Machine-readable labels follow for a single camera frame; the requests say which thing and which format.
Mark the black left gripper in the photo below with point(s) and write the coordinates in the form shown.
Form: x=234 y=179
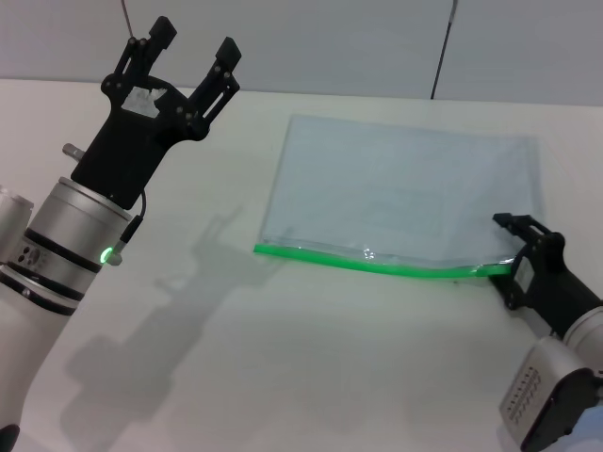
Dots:
x=122 y=146

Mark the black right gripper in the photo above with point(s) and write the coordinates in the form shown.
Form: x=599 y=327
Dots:
x=546 y=282

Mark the green zip slider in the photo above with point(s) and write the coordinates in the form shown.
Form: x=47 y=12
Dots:
x=483 y=271

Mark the clear green-zip document bag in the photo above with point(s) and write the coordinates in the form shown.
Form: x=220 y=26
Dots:
x=400 y=188

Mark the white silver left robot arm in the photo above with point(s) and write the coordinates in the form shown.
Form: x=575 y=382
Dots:
x=56 y=230

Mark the silver connector plug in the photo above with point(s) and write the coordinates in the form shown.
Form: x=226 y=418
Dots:
x=73 y=151

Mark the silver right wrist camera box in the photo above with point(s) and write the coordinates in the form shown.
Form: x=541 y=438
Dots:
x=537 y=391

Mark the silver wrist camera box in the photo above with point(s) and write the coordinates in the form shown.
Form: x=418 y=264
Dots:
x=537 y=391
x=11 y=221

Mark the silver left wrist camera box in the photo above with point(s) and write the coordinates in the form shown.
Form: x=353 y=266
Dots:
x=11 y=221

